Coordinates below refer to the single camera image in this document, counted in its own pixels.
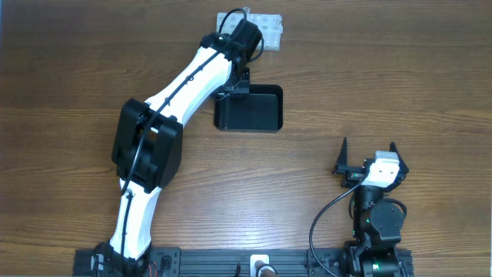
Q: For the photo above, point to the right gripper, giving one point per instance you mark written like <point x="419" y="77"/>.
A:
<point x="350" y="177"/>

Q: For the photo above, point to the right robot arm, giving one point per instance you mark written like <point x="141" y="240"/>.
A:
<point x="380" y="221"/>

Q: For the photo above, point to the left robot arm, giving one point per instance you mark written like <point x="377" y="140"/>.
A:
<point x="200" y="84"/>

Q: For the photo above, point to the black tray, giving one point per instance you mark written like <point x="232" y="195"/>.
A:
<point x="253" y="111"/>

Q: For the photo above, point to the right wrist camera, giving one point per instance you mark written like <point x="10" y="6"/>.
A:
<point x="382" y="169"/>

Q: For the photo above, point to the mounting rail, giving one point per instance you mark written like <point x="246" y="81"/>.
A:
<point x="215" y="263"/>

